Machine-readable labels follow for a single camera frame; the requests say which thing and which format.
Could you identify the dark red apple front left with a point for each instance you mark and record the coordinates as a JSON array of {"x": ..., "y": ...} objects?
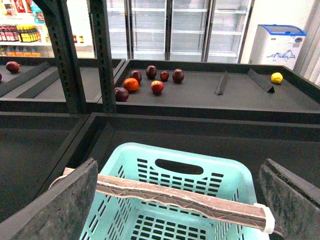
[{"x": 121, "y": 94}]

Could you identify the glass door refrigerator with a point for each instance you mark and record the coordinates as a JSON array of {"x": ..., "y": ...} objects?
[{"x": 178, "y": 30}]

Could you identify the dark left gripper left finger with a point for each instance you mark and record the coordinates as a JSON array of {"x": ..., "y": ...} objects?
[{"x": 60, "y": 213}]

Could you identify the small red apple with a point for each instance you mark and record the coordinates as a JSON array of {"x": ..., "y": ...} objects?
[{"x": 164, "y": 76}]

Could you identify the black perforated shelf post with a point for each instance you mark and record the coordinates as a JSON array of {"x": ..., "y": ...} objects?
[{"x": 57, "y": 20}]

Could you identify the orange fruit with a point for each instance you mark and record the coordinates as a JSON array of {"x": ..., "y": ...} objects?
[{"x": 131, "y": 84}]

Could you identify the dark red apple right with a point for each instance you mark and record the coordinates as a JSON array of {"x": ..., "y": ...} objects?
[{"x": 178, "y": 76}]

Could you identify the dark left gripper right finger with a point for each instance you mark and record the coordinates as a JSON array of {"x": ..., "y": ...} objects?
[{"x": 293, "y": 201}]

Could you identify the dark sauce bottles row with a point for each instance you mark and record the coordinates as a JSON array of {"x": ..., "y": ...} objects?
[{"x": 19, "y": 33}]

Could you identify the yellow lemon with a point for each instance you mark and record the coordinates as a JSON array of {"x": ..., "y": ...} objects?
[{"x": 276, "y": 78}]

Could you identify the dark red apple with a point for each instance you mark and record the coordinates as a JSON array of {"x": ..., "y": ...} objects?
[
  {"x": 151, "y": 72},
  {"x": 121, "y": 94},
  {"x": 136, "y": 74},
  {"x": 178, "y": 76}
]

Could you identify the red yellow apple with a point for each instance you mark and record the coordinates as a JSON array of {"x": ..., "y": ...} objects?
[{"x": 157, "y": 87}]

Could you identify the black angled shelf divider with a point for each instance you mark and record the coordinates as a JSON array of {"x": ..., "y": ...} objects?
[{"x": 261, "y": 81}]

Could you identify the brown webbing basket handle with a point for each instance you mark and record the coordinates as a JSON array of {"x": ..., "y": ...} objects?
[{"x": 256, "y": 216}]

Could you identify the white chest freezer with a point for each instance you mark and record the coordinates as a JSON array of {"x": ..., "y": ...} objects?
[{"x": 278, "y": 45}]

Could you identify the dark fruit far left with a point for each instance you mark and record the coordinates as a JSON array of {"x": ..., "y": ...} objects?
[{"x": 13, "y": 67}]

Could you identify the dark red apple back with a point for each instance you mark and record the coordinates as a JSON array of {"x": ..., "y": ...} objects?
[{"x": 151, "y": 72}]

